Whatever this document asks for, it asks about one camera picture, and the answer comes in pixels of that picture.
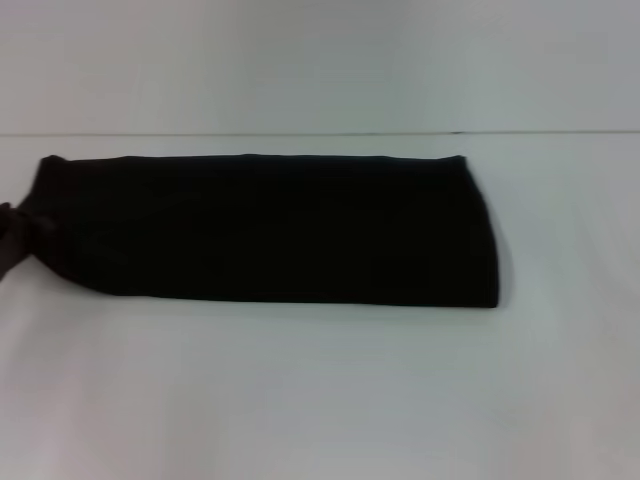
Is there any black t-shirt with FREE print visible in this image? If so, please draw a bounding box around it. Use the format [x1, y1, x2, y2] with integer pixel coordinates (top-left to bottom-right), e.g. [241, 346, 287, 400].
[19, 153, 502, 311]

